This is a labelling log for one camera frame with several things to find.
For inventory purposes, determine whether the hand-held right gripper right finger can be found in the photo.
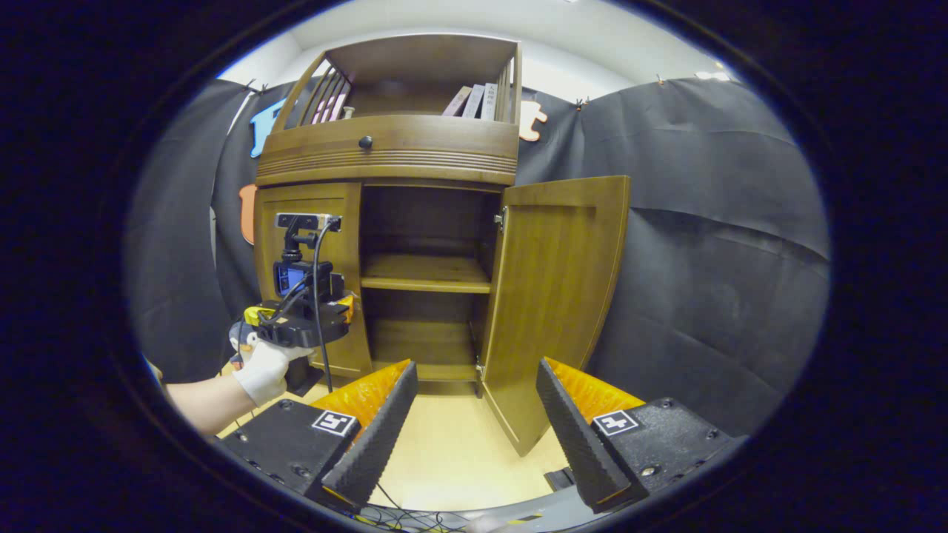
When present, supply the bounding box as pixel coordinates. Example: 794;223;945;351
535;357;743;516

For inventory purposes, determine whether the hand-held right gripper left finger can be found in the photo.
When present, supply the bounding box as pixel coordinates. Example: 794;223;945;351
219;360;419;513

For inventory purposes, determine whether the wooden double-door shoe cabinet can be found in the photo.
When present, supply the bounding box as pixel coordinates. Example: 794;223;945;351
252;33;524;401

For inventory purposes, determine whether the wooden inner cabinet shelf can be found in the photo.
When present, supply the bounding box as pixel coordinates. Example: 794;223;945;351
360;254;493;294

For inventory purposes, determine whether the black backdrop cloth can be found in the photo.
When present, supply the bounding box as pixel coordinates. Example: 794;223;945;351
124;74;832;439

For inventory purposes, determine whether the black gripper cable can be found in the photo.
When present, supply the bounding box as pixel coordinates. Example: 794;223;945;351
310;216;344;394

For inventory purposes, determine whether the black cable bundle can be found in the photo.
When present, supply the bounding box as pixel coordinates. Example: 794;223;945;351
355;484;461;533

